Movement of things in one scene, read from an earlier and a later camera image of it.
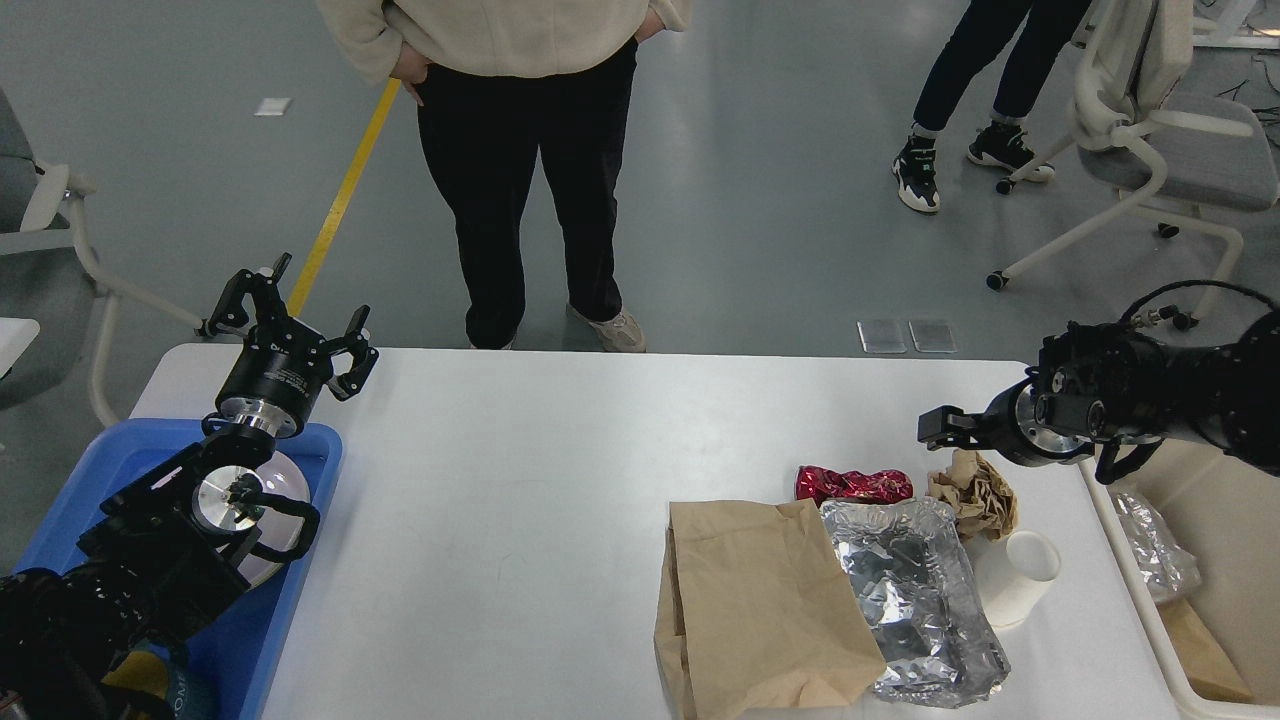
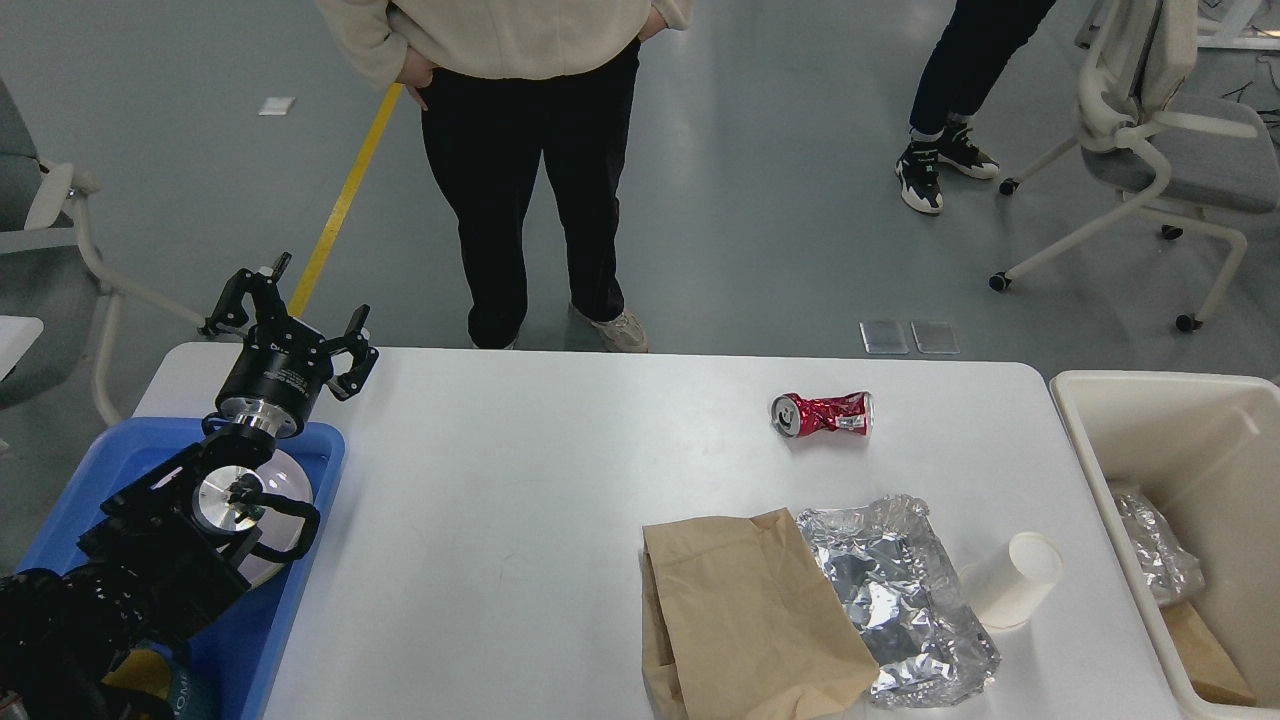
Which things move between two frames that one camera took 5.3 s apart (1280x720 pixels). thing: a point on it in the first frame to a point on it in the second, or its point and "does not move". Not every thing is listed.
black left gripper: [284, 367] does not move
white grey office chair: [1132, 68] does not move
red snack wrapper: [822, 485] to [795, 414]
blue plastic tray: [232, 663] does not move
